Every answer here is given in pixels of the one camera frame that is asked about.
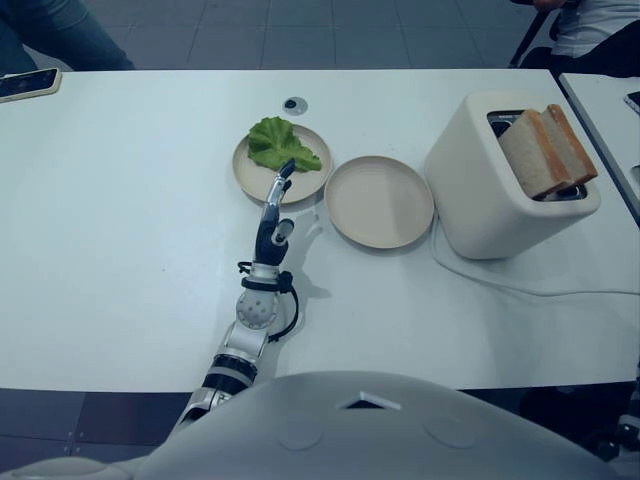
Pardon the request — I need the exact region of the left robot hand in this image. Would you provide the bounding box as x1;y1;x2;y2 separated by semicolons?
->
253;158;297;267

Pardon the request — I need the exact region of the green lettuce leaf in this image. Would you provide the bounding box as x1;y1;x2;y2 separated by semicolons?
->
247;116;323;174

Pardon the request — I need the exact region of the beige round plate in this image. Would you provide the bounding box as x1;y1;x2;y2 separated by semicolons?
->
323;155;435;249
231;123;334;205

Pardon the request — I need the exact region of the cream toaster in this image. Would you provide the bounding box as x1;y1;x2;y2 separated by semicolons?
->
423;91;602;260

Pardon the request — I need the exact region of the robot body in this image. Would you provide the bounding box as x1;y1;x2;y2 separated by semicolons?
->
130;369;624;480

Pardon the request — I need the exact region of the bread slice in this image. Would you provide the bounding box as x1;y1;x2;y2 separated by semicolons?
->
538;103;599;194
498;110;574;200

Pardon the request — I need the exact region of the smartphone in cream case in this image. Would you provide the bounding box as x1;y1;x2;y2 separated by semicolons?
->
0;67;63;104

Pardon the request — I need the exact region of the person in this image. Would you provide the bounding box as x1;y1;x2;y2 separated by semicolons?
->
530;0;640;79
0;0;137;72

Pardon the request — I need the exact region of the black chair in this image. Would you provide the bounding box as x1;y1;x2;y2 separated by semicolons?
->
508;0;567;69

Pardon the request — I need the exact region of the black cable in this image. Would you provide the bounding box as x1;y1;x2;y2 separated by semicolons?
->
267;270;300;343

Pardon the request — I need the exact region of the white cord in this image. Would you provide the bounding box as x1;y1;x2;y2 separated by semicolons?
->
430;215;640;298

